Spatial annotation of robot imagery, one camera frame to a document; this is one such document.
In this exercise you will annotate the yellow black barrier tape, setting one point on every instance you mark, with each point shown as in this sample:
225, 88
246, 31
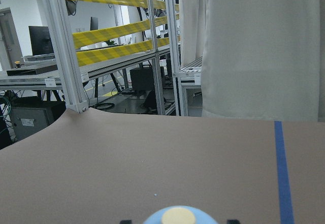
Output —
85, 38

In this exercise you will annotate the blue desk bell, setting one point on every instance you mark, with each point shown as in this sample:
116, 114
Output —
180, 214

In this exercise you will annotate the grey control cabinet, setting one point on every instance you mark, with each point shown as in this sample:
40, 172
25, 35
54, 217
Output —
30, 119

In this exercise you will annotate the white curtain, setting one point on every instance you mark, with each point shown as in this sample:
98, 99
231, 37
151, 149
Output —
261, 58

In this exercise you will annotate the aluminium frame post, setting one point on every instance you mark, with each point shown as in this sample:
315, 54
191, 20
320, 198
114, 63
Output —
65, 54

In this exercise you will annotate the black monitor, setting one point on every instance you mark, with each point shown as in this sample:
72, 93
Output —
40, 40

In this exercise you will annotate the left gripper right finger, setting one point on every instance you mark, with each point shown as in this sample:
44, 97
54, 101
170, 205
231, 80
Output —
232, 221

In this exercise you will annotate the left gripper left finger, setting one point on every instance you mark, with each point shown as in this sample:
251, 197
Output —
126, 222

